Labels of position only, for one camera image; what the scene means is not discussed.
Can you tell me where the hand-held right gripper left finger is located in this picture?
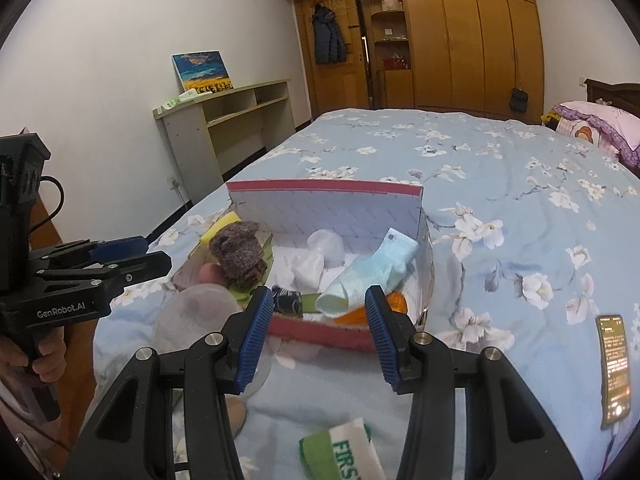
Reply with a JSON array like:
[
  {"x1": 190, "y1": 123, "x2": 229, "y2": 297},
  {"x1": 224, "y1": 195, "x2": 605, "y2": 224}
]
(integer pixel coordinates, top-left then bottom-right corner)
[{"x1": 60, "y1": 286, "x2": 275, "y2": 480}]

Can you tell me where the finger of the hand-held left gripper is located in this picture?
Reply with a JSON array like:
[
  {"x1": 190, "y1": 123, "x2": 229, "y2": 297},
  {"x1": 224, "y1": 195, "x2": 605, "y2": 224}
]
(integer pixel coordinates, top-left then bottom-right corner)
[
  {"x1": 30, "y1": 235, "x2": 149, "y2": 267},
  {"x1": 30, "y1": 251, "x2": 173, "y2": 302}
]

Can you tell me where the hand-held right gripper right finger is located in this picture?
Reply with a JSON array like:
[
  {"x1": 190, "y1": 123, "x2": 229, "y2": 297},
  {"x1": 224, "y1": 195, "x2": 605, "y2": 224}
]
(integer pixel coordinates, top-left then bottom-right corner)
[{"x1": 364, "y1": 285, "x2": 583, "y2": 480}]

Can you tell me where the black patterned pouch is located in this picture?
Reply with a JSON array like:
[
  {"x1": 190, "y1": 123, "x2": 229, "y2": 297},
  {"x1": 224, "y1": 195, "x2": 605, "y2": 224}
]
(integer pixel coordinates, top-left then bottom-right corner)
[{"x1": 272, "y1": 285, "x2": 304, "y2": 319}]

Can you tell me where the light blue sock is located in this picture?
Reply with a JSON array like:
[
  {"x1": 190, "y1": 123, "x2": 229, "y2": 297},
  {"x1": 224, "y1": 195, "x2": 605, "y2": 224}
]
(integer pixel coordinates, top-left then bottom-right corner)
[{"x1": 315, "y1": 227, "x2": 420, "y2": 319}]

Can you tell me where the purple knit sock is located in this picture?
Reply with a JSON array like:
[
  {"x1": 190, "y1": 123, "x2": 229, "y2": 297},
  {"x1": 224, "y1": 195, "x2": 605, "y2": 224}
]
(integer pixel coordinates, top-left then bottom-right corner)
[{"x1": 209, "y1": 221, "x2": 269, "y2": 289}]

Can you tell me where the green and white sock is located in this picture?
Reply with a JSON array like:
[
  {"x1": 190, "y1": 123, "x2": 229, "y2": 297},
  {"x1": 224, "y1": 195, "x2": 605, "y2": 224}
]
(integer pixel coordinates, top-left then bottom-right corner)
[{"x1": 299, "y1": 417, "x2": 387, "y2": 480}]

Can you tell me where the pink cardboard box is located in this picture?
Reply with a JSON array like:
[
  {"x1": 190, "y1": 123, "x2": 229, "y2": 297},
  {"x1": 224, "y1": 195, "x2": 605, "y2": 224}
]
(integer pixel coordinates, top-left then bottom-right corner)
[{"x1": 170, "y1": 179, "x2": 437, "y2": 354}]

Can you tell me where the person's left hand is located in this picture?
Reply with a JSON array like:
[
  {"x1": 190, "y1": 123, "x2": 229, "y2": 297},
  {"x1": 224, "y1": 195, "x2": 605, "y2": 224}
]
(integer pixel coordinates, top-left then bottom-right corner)
[{"x1": 0, "y1": 332, "x2": 66, "y2": 387}]

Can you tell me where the orange cloth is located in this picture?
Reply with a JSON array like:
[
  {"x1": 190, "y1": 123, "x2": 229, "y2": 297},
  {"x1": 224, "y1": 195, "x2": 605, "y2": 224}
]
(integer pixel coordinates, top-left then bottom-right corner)
[{"x1": 332, "y1": 290, "x2": 409, "y2": 329}]

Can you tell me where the clear plastic container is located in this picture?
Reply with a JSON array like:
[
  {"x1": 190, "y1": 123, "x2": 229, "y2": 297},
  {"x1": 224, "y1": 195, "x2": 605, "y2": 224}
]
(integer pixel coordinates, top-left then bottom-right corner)
[{"x1": 150, "y1": 282, "x2": 273, "y2": 401}]

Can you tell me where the beige round puff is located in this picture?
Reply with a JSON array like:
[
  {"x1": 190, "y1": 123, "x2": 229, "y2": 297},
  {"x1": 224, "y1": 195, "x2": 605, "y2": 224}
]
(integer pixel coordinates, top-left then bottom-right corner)
[
  {"x1": 199, "y1": 264, "x2": 227, "y2": 288},
  {"x1": 229, "y1": 399, "x2": 249, "y2": 437}
]

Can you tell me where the beige open shelf unit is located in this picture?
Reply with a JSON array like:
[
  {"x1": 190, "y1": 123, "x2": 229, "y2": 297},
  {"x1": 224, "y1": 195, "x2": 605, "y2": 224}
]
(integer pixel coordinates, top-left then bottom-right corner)
[{"x1": 152, "y1": 78, "x2": 296, "y2": 201}]

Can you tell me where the green and white packet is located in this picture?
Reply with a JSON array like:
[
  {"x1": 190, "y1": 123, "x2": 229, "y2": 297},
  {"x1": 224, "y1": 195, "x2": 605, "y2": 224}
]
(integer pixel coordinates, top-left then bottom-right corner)
[{"x1": 159, "y1": 89, "x2": 199, "y2": 114}]

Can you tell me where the bed with blue floral sheet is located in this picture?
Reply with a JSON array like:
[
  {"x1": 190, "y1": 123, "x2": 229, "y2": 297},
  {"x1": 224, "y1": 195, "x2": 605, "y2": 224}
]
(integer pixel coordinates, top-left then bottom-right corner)
[{"x1": 92, "y1": 107, "x2": 640, "y2": 480}]

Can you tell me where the blue and yellow painting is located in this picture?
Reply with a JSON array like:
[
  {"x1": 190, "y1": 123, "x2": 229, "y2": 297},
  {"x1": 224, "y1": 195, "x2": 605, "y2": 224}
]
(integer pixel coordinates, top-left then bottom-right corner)
[{"x1": 171, "y1": 51, "x2": 235, "y2": 95}]

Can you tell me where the black smartphone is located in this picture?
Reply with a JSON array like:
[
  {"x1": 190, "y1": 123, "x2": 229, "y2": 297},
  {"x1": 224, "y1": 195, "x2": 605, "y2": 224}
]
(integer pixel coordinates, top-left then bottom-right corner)
[{"x1": 595, "y1": 314, "x2": 632, "y2": 429}]

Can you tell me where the dark hanging jacket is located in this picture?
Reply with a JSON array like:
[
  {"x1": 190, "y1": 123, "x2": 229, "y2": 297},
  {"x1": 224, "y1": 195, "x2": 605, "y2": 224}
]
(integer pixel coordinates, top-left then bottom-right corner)
[{"x1": 310, "y1": 2, "x2": 348, "y2": 66}]

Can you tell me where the pink purple pillow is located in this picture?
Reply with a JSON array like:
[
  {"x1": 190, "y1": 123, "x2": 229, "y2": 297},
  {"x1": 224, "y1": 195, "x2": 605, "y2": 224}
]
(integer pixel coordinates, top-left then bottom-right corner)
[{"x1": 542, "y1": 100, "x2": 640, "y2": 172}]

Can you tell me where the wooden wardrobe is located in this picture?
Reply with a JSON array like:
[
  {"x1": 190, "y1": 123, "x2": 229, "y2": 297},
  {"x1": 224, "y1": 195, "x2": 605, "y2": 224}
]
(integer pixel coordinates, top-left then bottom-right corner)
[{"x1": 270, "y1": 0, "x2": 546, "y2": 121}]

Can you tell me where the dark wooden headboard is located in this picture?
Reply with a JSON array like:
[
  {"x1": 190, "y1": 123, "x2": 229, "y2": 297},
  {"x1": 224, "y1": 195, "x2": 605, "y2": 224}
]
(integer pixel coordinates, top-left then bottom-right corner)
[{"x1": 584, "y1": 78, "x2": 640, "y2": 107}]

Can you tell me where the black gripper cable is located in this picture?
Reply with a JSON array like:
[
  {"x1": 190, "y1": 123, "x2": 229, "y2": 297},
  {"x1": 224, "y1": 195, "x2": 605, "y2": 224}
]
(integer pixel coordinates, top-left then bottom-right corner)
[{"x1": 39, "y1": 176, "x2": 65, "y2": 227}]

